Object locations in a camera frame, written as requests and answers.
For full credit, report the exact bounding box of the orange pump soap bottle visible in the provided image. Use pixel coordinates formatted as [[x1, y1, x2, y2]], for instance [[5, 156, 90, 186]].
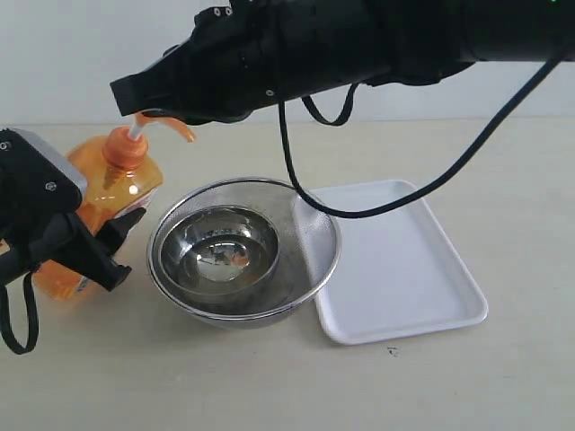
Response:
[[31, 110, 198, 302]]

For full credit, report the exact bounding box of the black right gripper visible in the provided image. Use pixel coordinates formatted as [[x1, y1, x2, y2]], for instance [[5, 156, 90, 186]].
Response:
[[109, 0, 288, 127]]

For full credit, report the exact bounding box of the small stainless steel bowl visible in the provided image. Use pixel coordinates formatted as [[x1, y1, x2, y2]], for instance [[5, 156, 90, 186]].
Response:
[[158, 205, 280, 303]]

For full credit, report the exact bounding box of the steel mesh strainer basket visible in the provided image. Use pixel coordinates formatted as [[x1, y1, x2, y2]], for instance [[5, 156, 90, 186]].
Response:
[[146, 178, 341, 330]]

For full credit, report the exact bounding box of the white plastic tray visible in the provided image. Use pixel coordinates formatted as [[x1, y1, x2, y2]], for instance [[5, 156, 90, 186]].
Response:
[[315, 199, 489, 346]]

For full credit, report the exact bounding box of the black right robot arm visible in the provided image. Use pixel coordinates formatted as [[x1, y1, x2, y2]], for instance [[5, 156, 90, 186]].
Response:
[[111, 1, 574, 125]]

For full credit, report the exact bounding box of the black right camera cable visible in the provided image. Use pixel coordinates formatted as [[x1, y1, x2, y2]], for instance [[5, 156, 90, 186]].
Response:
[[277, 56, 562, 220]]

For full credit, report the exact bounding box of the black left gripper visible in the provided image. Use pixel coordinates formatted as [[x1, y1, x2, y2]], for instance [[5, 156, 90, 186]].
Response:
[[1, 207, 146, 292]]

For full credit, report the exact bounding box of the black camera cable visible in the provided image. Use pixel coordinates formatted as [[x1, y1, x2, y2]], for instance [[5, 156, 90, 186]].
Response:
[[277, 56, 562, 220], [0, 268, 40, 356]]

